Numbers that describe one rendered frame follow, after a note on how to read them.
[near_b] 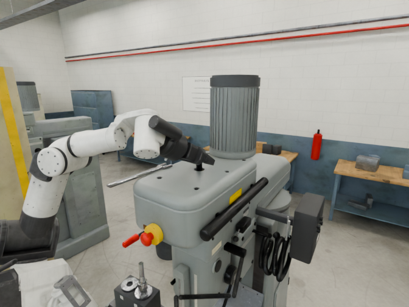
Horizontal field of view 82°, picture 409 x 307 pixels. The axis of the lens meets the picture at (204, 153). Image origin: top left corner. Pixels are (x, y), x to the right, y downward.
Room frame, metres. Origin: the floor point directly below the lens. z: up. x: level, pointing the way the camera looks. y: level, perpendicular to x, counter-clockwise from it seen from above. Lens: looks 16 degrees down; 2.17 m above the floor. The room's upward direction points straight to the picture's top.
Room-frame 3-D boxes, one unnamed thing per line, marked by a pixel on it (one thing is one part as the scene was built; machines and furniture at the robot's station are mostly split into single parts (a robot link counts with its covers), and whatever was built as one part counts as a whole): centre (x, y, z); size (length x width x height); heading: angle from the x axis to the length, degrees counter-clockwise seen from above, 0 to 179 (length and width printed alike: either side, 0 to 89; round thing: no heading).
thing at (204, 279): (0.78, 0.01, 1.47); 0.21 x 0.19 x 0.32; 56
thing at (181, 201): (0.79, 0.01, 1.81); 0.47 x 0.26 x 0.16; 146
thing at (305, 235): (0.84, -0.43, 1.62); 0.20 x 0.09 x 0.21; 146
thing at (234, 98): (0.98, -0.12, 2.05); 0.20 x 0.20 x 0.32
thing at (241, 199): (0.72, -0.12, 1.79); 0.45 x 0.04 x 0.04; 146
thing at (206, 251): (0.81, -0.01, 1.68); 0.34 x 0.24 x 0.10; 146
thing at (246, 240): (0.94, -0.09, 1.47); 0.24 x 0.19 x 0.26; 56
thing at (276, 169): (1.19, -0.26, 1.66); 0.80 x 0.23 x 0.20; 146
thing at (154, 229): (0.59, 0.15, 1.76); 0.06 x 0.02 x 0.06; 56
